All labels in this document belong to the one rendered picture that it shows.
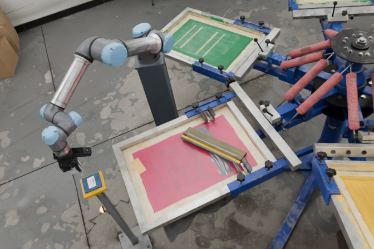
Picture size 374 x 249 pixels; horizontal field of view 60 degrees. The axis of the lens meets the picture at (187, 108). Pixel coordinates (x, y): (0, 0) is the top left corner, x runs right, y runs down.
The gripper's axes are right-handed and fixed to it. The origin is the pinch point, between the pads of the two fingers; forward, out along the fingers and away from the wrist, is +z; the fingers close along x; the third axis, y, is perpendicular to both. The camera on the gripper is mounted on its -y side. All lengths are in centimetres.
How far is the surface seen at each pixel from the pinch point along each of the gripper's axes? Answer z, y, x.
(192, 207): 11, -45, 40
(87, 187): 13.3, 2.9, 1.7
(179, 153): 15, -52, 5
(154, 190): 14.9, -30.4, 20.7
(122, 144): 11.3, -23.0, -14.7
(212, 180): 15, -61, 30
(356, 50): -21, -157, 14
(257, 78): 110, -175, -107
